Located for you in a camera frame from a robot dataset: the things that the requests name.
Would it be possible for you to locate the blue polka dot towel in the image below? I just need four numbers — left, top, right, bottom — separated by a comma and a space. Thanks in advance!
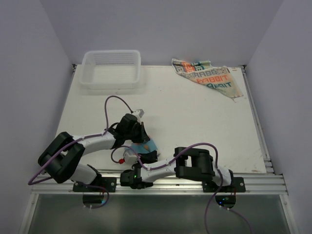
131, 139, 157, 154

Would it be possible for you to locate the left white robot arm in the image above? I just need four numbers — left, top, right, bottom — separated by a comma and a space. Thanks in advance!
38, 110, 150, 192

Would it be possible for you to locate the white plastic basket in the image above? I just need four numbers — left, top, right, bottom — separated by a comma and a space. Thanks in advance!
78, 50, 142, 95

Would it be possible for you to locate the rabbit print towel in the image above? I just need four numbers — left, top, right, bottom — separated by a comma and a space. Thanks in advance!
172, 58, 243, 99

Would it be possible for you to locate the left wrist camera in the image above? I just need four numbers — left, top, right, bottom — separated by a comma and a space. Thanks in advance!
132, 109, 144, 118

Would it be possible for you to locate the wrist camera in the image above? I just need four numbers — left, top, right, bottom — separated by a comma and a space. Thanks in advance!
132, 109, 144, 118
117, 149, 137, 165

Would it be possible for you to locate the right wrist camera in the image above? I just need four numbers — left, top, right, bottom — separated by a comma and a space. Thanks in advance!
117, 149, 137, 165

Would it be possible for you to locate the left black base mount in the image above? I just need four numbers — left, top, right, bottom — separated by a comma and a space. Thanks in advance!
73, 177, 117, 193

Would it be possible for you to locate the aluminium front rail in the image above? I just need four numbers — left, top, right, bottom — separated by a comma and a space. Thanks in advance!
31, 170, 288, 195

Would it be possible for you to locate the aluminium rail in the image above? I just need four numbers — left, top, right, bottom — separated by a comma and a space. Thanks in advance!
240, 65, 275, 175
31, 170, 288, 195

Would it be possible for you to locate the aluminium right side rail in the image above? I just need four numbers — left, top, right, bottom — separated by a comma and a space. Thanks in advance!
240, 65, 275, 175

